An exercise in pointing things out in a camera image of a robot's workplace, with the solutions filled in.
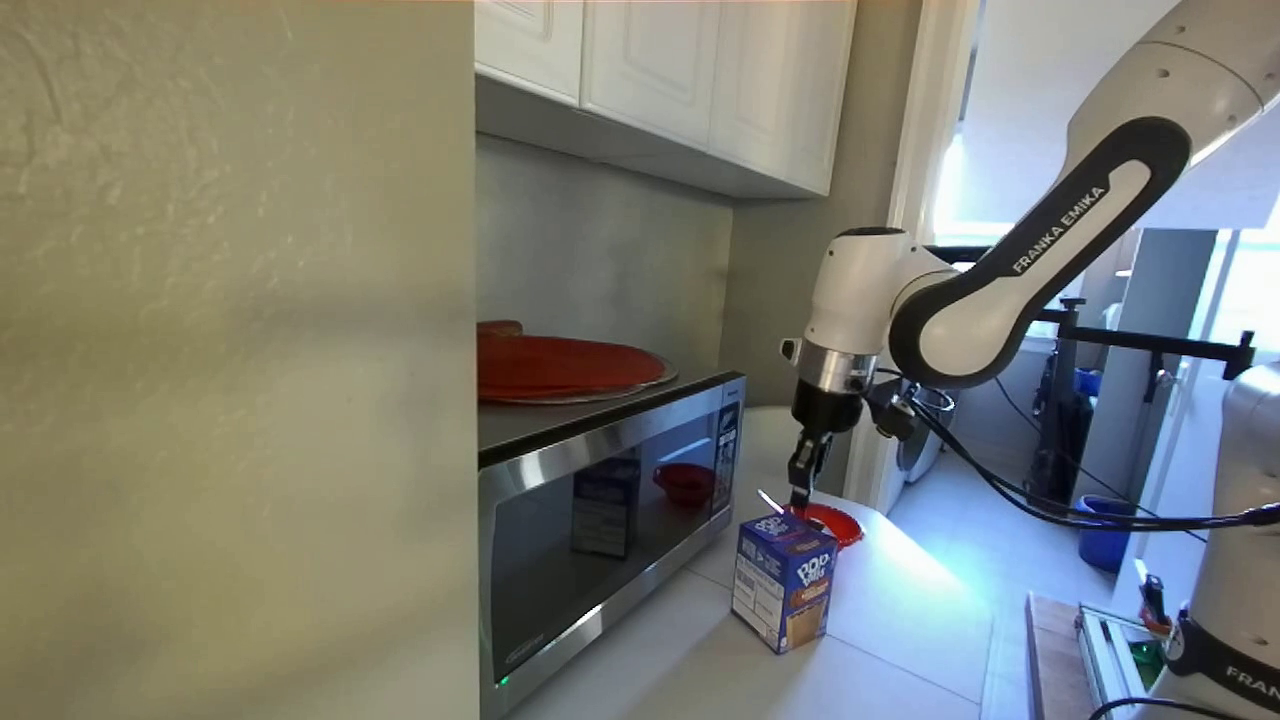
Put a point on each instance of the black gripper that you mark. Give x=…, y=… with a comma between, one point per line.
x=824, y=418

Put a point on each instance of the blue Pop-Tarts box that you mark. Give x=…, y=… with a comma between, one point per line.
x=785, y=586

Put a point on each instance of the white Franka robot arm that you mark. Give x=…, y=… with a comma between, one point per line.
x=986, y=315

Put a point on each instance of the red plastic bowl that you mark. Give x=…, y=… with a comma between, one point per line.
x=838, y=524

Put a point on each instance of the white countertop appliance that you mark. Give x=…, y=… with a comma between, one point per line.
x=882, y=473

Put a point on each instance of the stainless steel microwave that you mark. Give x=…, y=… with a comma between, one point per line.
x=601, y=532

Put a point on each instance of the red round plate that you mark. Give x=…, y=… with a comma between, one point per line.
x=560, y=366

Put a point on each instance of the blue bin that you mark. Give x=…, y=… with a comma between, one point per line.
x=1105, y=545

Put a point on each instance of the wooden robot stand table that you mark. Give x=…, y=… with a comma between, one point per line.
x=1053, y=662

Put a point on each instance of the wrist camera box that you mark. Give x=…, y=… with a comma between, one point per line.
x=897, y=409

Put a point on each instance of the small black clamp mount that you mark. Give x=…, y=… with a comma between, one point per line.
x=954, y=254

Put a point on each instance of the green-edged robot base plate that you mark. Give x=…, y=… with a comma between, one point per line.
x=1125, y=653

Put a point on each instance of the black camera stand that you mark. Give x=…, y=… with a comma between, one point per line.
x=1163, y=347

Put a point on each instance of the white wall cabinets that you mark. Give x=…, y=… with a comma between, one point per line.
x=665, y=75

